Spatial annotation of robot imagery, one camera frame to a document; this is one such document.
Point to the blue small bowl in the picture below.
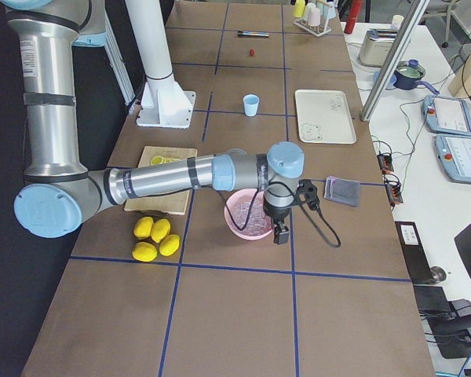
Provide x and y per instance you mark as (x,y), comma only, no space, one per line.
(390,83)

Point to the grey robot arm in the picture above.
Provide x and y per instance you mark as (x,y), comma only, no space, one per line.
(66,179)

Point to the grey folded cloth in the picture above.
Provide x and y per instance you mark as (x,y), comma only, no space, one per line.
(342,191)

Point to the blue teach pendant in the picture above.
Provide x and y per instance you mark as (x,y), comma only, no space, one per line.
(454,153)
(446,115)

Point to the light blue plastic cup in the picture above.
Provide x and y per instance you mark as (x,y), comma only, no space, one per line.
(251,104)

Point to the cream bear serving tray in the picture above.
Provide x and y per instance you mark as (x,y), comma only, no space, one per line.
(324,117)

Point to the lemon slices row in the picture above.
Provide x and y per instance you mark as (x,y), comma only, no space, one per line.
(159,160)

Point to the wooden cutting board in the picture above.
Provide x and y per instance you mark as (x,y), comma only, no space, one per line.
(175,204)

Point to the yellow cup on rack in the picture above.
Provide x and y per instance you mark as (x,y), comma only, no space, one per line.
(299,8)

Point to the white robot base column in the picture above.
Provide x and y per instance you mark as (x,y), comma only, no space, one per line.
(164,103)

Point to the pink bowl of ice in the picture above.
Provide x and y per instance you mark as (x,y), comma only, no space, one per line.
(245,215)

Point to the red bottle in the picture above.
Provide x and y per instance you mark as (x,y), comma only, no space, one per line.
(354,11)

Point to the aluminium frame post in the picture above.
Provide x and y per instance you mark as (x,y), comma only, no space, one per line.
(403,37)

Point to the yellow lemon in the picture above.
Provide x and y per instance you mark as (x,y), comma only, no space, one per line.
(169,245)
(160,230)
(144,252)
(143,227)

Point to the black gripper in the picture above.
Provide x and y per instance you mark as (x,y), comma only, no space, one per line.
(278,214)

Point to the pink cup on rack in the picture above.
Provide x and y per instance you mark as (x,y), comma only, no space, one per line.
(314,17)

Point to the cream toaster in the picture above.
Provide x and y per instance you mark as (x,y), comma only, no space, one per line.
(376,46)

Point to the blue saucepan with lid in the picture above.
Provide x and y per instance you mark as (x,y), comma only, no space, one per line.
(410,74)

